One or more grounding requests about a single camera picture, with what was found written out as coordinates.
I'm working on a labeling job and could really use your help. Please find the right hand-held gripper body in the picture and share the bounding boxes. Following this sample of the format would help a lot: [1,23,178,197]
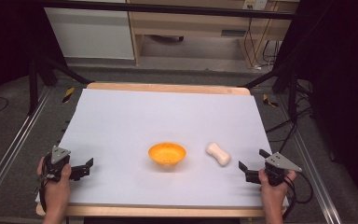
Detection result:
[264,151,303,188]

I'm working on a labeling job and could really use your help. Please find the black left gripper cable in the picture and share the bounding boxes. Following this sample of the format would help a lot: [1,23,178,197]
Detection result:
[38,181,48,214]

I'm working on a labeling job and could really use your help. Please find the black metal frame bar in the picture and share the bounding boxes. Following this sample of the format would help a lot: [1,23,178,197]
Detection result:
[41,0,296,21]

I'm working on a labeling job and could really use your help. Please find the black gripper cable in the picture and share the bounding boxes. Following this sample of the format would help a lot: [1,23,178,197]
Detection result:
[282,171,314,220]
[38,181,48,214]

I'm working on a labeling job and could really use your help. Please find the black metal stand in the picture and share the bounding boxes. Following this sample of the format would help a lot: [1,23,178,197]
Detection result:
[27,50,92,117]
[238,54,313,124]

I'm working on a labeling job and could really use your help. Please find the white bone-shaped toy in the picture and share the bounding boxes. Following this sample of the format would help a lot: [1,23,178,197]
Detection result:
[205,142,232,167]

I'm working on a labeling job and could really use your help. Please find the white power strip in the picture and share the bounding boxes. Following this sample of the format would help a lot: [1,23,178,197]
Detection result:
[242,0,269,11]

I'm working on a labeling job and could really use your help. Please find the orange plastic bowl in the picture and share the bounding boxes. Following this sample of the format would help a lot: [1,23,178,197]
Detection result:
[147,142,187,166]

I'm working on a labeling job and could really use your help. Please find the yellow black tape marker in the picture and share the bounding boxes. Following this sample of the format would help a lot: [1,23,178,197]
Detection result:
[262,93,280,109]
[62,86,76,105]

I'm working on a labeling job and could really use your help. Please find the black curtain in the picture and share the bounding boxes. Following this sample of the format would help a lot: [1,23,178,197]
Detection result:
[0,0,63,113]
[274,0,358,216]

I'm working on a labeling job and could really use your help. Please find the person's left hand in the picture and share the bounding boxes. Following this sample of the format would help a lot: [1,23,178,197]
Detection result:
[35,156,73,217]

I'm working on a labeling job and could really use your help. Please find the white table cover sheet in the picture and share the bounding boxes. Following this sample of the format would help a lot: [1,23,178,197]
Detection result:
[34,88,290,209]

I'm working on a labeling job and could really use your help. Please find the person's right hand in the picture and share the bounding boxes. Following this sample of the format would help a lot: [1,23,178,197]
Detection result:
[257,168,297,217]

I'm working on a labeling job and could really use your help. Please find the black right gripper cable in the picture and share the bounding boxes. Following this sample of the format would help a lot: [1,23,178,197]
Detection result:
[282,171,314,220]

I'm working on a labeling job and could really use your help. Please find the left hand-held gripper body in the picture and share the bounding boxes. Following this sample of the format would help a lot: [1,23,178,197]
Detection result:
[43,145,73,183]

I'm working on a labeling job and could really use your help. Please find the aluminium floor rail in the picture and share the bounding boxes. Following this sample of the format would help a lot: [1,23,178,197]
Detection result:
[0,86,53,217]
[276,92,343,224]

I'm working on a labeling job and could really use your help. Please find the white cabinet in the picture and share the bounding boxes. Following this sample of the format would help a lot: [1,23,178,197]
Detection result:
[44,7,135,61]

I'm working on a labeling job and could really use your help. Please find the black floor cables bundle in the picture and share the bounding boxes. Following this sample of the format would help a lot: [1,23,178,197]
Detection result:
[265,78,315,153]

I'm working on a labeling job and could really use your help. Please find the cables under wooden desk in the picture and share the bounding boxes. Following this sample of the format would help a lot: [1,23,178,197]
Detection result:
[242,17,282,69]

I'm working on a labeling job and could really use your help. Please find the wooden desk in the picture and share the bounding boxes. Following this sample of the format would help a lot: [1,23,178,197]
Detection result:
[126,0,300,68]

